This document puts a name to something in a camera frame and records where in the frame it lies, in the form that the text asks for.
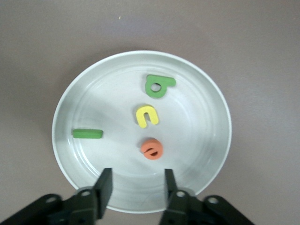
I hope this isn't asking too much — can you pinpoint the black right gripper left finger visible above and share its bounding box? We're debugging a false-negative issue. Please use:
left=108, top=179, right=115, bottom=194
left=70, top=167, right=114, bottom=225

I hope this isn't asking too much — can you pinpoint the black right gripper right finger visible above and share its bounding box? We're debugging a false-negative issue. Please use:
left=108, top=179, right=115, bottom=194
left=159, top=168, right=200, bottom=225

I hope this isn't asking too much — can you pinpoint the green foam letter q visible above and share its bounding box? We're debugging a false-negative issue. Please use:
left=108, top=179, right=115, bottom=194
left=144, top=74, right=177, bottom=99

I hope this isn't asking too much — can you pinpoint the yellow foam letter u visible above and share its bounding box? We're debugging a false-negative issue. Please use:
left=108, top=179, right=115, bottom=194
left=135, top=105, right=160, bottom=129

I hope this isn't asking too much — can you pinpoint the orange foam letter e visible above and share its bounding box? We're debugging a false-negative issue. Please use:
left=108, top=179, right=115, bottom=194
left=140, top=138, right=163, bottom=161

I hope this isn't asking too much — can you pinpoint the brown table cover sheet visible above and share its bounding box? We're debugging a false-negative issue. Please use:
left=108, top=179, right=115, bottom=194
left=0, top=0, right=300, bottom=225

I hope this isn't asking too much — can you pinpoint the light brown round plate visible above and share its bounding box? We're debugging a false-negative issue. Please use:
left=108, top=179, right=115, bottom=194
left=51, top=49, right=233, bottom=214

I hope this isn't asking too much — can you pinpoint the green foam letter l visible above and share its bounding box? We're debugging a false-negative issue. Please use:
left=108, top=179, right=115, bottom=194
left=72, top=128, right=104, bottom=139

